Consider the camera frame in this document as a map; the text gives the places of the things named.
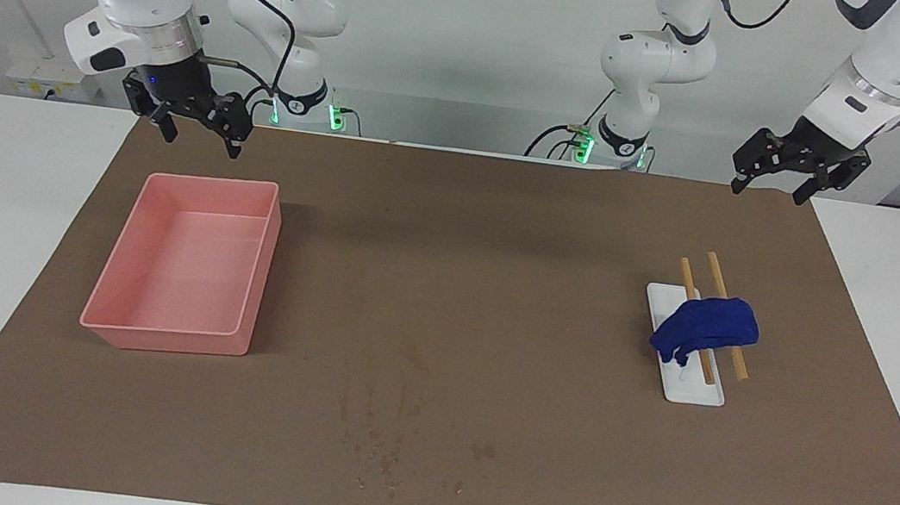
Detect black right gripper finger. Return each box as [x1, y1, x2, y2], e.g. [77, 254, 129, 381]
[206, 90, 258, 163]
[136, 98, 183, 144]

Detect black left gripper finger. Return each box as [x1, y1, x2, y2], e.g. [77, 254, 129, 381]
[791, 143, 872, 215]
[728, 126, 791, 202]

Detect blue towel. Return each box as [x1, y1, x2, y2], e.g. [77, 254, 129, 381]
[646, 287, 765, 378]

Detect long wooden rack rod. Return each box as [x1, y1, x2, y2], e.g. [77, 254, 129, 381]
[691, 251, 765, 383]

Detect short wooden rack rod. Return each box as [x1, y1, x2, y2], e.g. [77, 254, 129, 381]
[665, 257, 733, 387]

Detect pink plastic bin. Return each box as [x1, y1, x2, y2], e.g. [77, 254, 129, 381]
[76, 159, 288, 368]

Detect brown table mat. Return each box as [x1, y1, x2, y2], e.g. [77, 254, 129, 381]
[0, 89, 900, 505]

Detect black right base cable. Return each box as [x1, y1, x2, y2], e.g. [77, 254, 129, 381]
[241, 83, 281, 126]

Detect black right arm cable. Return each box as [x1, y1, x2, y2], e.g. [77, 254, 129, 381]
[146, 0, 303, 123]

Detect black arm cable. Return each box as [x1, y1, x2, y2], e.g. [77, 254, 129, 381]
[709, 0, 802, 35]
[146, 0, 303, 123]

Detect white wall socket box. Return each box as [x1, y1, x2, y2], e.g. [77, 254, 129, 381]
[4, 53, 103, 105]

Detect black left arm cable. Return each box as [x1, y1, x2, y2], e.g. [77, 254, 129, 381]
[709, 0, 802, 35]

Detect black left base cables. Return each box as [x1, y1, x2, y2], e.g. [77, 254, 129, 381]
[523, 79, 616, 168]

